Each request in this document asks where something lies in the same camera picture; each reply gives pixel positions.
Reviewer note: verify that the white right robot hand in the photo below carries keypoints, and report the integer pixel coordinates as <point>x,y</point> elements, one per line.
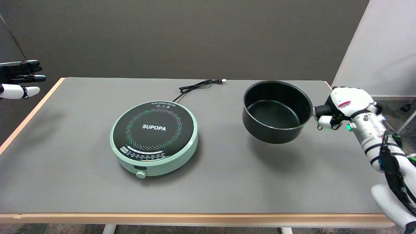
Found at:
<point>349,97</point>

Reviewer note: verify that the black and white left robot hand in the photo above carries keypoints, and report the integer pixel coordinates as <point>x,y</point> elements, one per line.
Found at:
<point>16,91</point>

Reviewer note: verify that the black cooking pot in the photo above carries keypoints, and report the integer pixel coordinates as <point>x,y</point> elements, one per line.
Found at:
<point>276,112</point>

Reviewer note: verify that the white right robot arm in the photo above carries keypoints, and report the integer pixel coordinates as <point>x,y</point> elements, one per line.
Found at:
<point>370,130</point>

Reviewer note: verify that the green round induction cooker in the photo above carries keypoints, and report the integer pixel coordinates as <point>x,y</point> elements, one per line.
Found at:
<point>154,136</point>

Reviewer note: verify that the chair base with black casters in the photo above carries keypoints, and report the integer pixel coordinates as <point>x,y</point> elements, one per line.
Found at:
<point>406,106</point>

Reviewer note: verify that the white table leg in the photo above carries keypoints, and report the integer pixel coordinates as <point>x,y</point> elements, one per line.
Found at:
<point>109,229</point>
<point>286,230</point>

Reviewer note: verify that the grey table mat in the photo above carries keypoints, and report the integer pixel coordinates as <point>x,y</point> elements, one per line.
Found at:
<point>227,182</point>

